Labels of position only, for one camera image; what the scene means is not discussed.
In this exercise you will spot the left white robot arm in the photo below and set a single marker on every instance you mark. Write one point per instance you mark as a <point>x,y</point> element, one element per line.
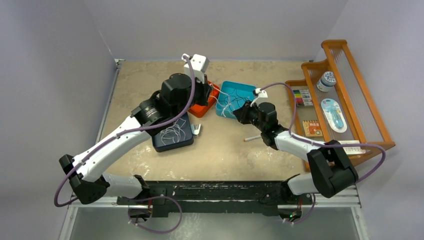
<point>85,172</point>

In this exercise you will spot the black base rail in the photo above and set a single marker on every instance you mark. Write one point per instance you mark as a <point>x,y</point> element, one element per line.
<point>266,197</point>

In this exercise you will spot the dark blue plastic tray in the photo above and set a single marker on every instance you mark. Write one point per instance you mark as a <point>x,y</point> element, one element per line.
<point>175,136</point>

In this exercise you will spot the blue white jar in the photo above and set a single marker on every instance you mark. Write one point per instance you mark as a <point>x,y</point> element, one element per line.
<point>326,82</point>

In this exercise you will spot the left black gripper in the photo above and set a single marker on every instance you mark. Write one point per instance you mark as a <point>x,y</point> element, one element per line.
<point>205,89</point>

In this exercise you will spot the small white stapler remover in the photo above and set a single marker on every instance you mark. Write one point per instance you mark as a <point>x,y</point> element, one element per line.
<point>195,129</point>

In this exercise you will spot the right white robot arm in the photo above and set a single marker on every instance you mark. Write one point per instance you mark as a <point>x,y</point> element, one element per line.
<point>331,170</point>

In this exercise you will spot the aluminium frame rails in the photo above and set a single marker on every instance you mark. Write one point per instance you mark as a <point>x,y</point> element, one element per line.
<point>339,218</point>

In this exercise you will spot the teal plastic tray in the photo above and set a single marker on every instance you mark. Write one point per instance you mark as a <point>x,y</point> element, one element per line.
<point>232,96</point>

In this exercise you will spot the wooden shelf rack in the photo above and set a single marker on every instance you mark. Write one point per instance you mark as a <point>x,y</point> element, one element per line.
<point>363,120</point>

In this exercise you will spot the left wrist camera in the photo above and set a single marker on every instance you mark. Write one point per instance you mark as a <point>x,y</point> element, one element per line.
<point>199,64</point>

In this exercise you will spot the white orange marker pen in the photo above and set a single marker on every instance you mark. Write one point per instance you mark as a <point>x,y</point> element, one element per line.
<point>248,139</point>

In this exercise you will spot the orange plastic tray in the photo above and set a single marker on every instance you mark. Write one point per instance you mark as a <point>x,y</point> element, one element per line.
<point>198,110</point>

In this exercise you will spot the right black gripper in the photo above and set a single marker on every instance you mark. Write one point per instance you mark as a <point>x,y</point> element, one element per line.
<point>242,114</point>

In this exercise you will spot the coloured marker set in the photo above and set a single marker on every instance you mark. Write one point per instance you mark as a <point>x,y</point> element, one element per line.
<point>303,98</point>

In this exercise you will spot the blue blister pack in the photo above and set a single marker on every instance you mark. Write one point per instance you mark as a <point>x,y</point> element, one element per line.
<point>333,115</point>

